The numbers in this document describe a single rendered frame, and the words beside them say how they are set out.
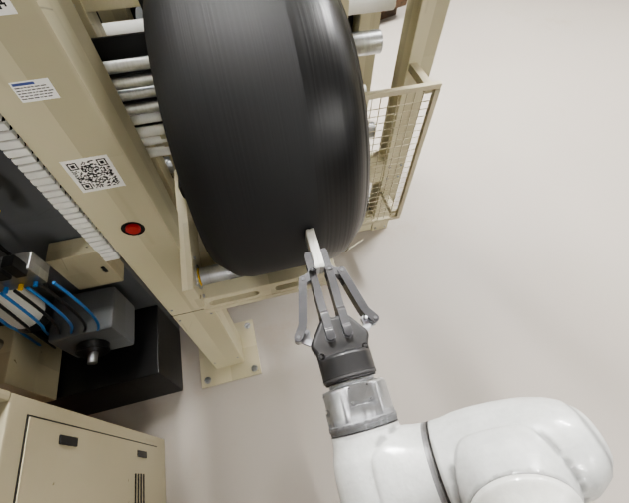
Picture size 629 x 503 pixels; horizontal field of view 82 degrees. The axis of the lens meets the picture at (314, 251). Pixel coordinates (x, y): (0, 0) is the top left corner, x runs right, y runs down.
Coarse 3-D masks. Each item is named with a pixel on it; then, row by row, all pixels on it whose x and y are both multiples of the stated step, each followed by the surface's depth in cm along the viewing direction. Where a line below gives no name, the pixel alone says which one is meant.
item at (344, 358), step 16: (336, 320) 52; (352, 320) 52; (320, 336) 50; (336, 336) 51; (352, 336) 51; (368, 336) 51; (320, 352) 50; (336, 352) 50; (352, 352) 47; (368, 352) 49; (320, 368) 49; (336, 368) 47; (352, 368) 46; (368, 368) 47
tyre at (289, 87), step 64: (192, 0) 47; (256, 0) 48; (320, 0) 49; (192, 64) 46; (256, 64) 47; (320, 64) 48; (192, 128) 47; (256, 128) 48; (320, 128) 49; (192, 192) 52; (256, 192) 51; (320, 192) 54; (256, 256) 61
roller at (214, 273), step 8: (216, 264) 88; (200, 272) 87; (208, 272) 87; (216, 272) 87; (224, 272) 87; (232, 272) 87; (200, 280) 88; (208, 280) 87; (216, 280) 88; (224, 280) 89
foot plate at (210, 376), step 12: (240, 324) 175; (252, 324) 175; (240, 336) 172; (252, 336) 172; (252, 348) 169; (204, 360) 166; (252, 360) 166; (204, 372) 163; (216, 372) 163; (228, 372) 163; (240, 372) 163; (252, 372) 163; (204, 384) 160; (216, 384) 160
